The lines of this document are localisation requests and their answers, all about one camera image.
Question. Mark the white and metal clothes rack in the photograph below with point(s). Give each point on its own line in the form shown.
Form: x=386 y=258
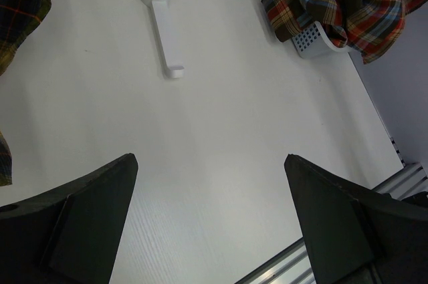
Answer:
x=166 y=39

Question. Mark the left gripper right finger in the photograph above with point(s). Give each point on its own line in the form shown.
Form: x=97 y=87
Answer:
x=351 y=227

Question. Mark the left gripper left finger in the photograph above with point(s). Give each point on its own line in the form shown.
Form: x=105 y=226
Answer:
x=71 y=233

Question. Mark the yellow plaid shirt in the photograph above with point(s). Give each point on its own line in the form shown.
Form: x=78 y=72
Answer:
x=19 y=18

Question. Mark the white plastic basket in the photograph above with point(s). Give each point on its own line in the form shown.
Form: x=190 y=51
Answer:
x=313 y=42

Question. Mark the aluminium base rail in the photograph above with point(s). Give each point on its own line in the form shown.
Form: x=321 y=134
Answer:
x=334 y=247

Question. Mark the red plaid shirt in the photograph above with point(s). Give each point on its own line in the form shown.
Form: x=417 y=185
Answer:
x=369 y=27

